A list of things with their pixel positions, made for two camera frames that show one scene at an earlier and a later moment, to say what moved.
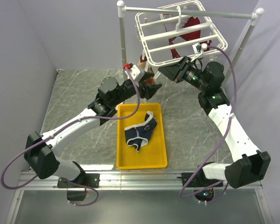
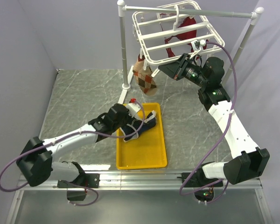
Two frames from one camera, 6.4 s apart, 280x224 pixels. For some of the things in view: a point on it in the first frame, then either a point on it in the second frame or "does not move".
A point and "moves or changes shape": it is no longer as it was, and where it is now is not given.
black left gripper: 149,90 -> 128,115
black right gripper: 177,72 does not move
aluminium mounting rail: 135,180 does not move
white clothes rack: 256,14 does not move
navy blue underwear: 137,135 moves or changes shape
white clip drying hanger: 165,37 does not move
